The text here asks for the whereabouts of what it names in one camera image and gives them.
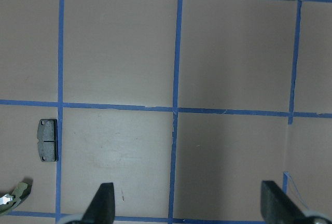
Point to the olive curved brake shoe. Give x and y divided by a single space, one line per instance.
13 197

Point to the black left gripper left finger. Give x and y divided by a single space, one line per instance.
102 206

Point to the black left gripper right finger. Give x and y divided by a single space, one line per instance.
277 208

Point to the dark grey brake pad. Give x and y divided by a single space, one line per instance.
47 135

